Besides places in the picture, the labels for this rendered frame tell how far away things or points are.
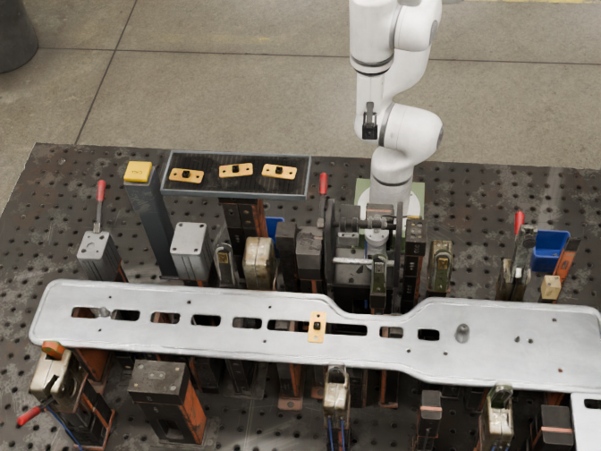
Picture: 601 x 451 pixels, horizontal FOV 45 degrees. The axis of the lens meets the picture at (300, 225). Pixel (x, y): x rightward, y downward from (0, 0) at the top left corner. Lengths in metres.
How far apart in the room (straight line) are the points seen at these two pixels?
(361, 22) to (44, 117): 2.83
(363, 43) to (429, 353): 0.74
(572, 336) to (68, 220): 1.58
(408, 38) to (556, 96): 2.55
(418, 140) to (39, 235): 1.27
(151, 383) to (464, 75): 2.63
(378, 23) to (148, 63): 2.88
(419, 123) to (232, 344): 0.72
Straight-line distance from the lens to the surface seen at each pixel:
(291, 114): 3.65
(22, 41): 4.29
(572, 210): 2.42
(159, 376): 1.71
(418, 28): 1.32
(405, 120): 1.88
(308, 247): 1.78
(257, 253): 1.78
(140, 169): 1.91
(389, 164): 1.99
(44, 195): 2.60
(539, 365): 1.75
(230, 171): 1.85
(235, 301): 1.80
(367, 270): 1.87
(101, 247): 1.91
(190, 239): 1.80
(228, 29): 4.23
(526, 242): 1.66
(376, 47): 1.36
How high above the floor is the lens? 2.52
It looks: 52 degrees down
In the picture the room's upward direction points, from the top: 6 degrees counter-clockwise
